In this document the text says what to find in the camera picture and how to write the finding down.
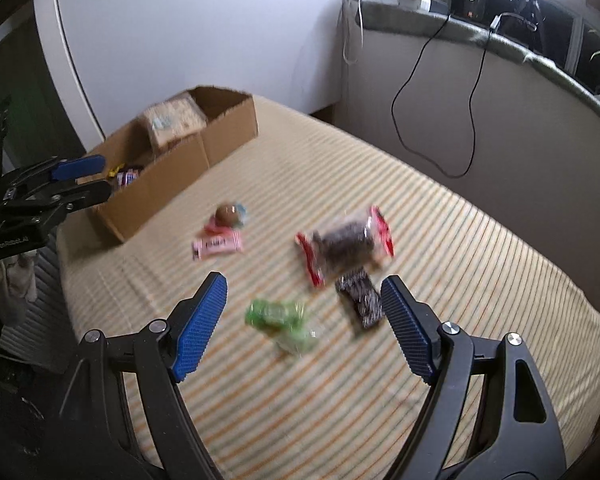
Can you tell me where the red clear snack packet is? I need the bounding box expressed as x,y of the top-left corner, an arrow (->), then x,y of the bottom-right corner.
295,205 -> 396,288

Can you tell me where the black tripod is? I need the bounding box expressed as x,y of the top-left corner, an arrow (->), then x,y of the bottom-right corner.
500,0 -> 548,56

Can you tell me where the beige cracker packet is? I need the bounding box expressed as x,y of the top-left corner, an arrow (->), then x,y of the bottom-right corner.
139,99 -> 208,153

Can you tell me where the black cable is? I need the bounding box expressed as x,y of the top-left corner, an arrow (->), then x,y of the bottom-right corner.
391,10 -> 501,179

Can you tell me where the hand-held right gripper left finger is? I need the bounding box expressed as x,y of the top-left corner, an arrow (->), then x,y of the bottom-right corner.
60,271 -> 229,480

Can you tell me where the green snack packet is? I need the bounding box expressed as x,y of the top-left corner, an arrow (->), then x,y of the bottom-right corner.
245,299 -> 321,356

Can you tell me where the black white snack packet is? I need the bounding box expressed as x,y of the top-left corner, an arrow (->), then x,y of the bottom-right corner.
335,268 -> 385,331

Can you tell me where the round brown candy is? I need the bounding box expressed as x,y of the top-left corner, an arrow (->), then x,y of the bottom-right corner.
215,201 -> 248,228

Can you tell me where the pink snack packet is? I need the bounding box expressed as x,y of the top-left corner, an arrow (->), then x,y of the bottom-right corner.
191,232 -> 245,261

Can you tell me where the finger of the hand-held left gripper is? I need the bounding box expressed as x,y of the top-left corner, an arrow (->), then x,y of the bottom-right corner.
1,155 -> 107,194
2,180 -> 114,217

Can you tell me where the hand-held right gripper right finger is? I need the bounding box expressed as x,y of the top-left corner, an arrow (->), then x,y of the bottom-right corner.
380,275 -> 567,480

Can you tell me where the brown cardboard box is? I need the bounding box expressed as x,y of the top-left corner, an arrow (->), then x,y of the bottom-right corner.
77,86 -> 258,243

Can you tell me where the white cloth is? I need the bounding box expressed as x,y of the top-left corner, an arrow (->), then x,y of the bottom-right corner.
2,252 -> 38,306

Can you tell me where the colourful snack packet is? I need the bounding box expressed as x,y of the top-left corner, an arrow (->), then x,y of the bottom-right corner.
107,165 -> 146,190

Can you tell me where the white cable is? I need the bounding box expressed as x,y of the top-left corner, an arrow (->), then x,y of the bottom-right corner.
330,0 -> 368,66

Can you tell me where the striped bed sheet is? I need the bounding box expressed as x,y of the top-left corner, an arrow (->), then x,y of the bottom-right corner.
57,92 -> 600,480

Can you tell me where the white window frame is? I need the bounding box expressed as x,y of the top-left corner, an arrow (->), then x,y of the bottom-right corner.
567,10 -> 588,76

